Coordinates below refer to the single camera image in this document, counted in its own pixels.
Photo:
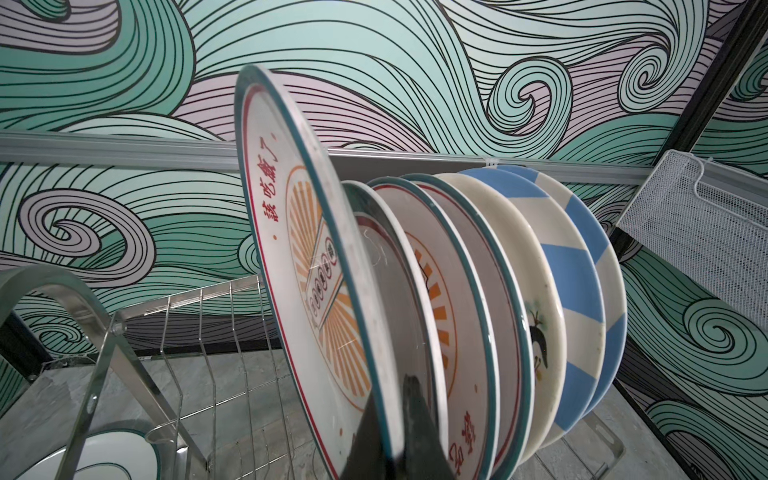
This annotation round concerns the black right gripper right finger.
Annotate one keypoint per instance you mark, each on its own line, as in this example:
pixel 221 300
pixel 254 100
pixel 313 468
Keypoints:
pixel 423 457

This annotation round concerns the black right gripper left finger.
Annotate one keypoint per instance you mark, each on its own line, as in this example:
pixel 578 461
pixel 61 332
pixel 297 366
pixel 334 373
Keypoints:
pixel 367 459

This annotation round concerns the white plate orange sunburst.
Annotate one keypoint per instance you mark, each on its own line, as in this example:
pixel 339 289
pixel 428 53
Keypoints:
pixel 462 317
pixel 319 278

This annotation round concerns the white plate green red rim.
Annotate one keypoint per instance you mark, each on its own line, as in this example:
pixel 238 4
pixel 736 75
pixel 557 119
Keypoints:
pixel 408 310

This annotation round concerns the cream plate floral pattern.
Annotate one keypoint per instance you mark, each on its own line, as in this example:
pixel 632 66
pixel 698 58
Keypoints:
pixel 542 305

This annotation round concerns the white plate red characters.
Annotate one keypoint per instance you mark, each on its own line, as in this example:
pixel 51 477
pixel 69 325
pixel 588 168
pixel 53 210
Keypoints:
pixel 472 207

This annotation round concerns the blue white striped plate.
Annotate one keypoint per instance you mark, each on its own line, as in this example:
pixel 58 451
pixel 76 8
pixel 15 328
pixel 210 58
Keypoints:
pixel 607 267
pixel 576 280

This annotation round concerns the white plate green flower outline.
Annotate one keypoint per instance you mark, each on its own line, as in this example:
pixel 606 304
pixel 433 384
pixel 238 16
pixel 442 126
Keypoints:
pixel 116 450

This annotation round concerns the steel wire dish rack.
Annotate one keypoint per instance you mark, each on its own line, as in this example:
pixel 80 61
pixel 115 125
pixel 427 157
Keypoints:
pixel 204 411

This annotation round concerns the clear plastic wall bin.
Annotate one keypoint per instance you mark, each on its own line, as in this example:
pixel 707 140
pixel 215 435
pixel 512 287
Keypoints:
pixel 708 220

